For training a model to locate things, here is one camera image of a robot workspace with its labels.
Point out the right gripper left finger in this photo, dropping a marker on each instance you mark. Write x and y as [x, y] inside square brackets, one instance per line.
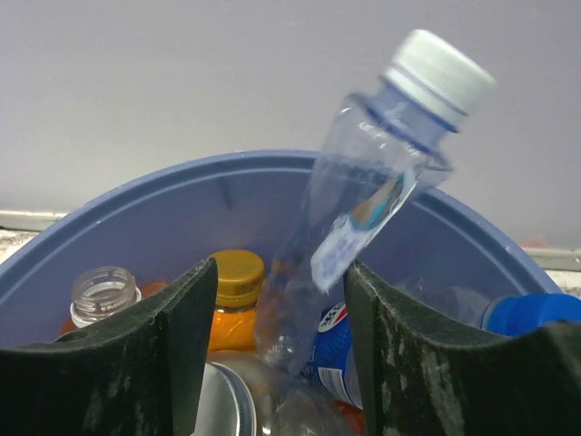
[138, 372]

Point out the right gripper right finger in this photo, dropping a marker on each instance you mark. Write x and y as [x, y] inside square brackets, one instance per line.
[422, 373]

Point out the orange sea buckthorn bottle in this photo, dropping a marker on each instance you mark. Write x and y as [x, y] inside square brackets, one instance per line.
[354, 417]

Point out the crushed bottle blue cap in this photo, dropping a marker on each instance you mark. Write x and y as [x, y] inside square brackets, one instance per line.
[500, 313]

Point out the clear bottle orange pattern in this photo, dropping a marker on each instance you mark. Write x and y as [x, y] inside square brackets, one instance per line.
[102, 292]

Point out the blue plastic bin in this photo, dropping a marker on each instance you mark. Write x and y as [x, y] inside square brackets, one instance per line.
[160, 225]

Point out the small orange juice bottle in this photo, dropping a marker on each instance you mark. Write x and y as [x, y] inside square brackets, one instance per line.
[240, 277]

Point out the small clear water bottle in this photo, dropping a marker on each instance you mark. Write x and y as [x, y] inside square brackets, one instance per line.
[382, 149]

